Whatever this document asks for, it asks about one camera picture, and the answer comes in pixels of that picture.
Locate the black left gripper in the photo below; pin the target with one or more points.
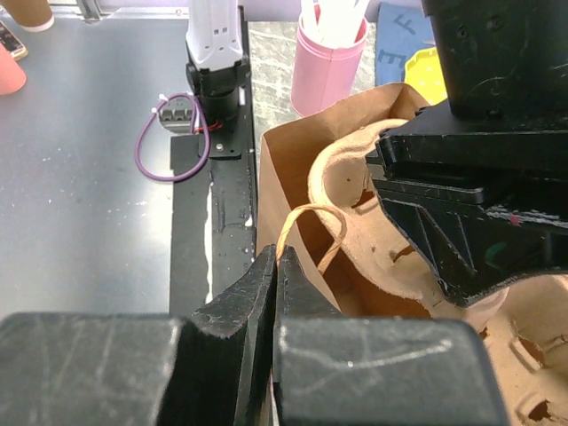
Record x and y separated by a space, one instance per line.
478 183

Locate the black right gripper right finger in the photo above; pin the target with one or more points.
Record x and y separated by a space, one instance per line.
302 355

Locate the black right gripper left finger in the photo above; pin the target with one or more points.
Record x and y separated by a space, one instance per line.
231 356

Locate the brown paper bag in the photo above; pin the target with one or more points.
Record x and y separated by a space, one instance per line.
349 250

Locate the green dotted plate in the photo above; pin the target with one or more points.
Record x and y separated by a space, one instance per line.
424 73

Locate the pink straw cup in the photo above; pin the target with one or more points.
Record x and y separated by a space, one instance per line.
323 76

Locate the blue alphabet placemat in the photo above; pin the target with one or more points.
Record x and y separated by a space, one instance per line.
401 31

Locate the pink object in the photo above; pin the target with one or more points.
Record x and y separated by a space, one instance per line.
12 76

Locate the smartphone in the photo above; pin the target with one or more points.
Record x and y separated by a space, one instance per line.
12 44

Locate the brown paper cup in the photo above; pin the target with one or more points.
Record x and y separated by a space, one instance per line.
31 15

